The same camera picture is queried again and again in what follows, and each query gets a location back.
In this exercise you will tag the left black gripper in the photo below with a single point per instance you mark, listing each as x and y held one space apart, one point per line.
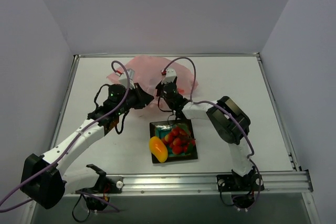
142 95

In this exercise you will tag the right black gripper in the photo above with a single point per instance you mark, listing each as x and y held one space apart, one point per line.
160 87

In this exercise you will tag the pink plastic bag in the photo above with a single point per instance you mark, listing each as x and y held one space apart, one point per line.
147 73

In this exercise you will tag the fake yellow mango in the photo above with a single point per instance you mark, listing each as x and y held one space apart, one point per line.
158 149

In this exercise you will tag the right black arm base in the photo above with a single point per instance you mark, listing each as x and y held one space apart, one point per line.
246 189

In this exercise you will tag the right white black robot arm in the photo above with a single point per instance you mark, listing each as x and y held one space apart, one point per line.
229 121

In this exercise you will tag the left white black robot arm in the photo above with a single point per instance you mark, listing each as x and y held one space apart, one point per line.
44 177

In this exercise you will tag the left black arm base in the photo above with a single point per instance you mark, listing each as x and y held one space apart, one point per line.
97 197

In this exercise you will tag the square green black plate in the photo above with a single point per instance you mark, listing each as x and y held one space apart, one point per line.
157 127

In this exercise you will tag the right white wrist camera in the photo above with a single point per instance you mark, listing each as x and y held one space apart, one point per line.
169 75

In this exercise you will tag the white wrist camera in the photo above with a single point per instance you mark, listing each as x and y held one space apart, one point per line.
169 75
127 79

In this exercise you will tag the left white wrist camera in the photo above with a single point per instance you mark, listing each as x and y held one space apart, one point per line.
127 79

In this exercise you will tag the aluminium front rail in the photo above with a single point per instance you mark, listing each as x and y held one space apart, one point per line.
206 183

